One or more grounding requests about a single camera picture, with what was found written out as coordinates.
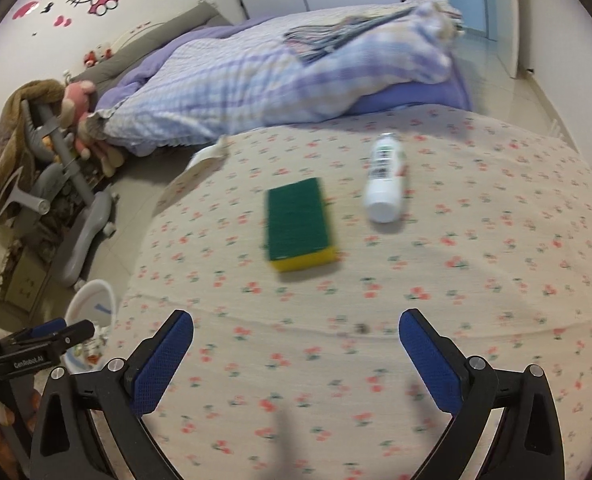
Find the white paper bucket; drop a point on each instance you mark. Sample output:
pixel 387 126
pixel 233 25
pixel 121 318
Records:
pixel 88 300

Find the cardboard box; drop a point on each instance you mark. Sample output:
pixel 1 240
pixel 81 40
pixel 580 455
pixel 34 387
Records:
pixel 25 282

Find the purple plaid quilt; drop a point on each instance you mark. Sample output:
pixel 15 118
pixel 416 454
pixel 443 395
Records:
pixel 225 90

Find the pink plush toy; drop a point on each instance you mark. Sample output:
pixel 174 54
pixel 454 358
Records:
pixel 75 97

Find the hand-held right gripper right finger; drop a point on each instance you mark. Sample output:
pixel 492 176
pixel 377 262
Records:
pixel 428 360

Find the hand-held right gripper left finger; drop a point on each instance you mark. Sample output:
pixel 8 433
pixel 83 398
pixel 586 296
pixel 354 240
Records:
pixel 165 355

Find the small red white plush toy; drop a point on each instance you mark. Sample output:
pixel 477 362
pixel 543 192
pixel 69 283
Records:
pixel 98 55

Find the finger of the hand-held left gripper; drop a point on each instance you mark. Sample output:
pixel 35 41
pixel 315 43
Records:
pixel 45 327
pixel 78 332

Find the folded grey striped cloth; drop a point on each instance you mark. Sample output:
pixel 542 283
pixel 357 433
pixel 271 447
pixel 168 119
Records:
pixel 326 35

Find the purple bed sheet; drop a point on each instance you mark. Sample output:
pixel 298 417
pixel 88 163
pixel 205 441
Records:
pixel 411 95

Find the white plastic bottle green label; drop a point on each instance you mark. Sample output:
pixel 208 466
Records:
pixel 383 195

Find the green and yellow sponge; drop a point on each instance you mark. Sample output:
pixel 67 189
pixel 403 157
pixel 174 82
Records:
pixel 296 220

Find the floral tablecloth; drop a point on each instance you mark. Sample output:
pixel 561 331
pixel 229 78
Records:
pixel 476 260

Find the brown blanket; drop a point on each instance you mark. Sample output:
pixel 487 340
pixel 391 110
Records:
pixel 10 130

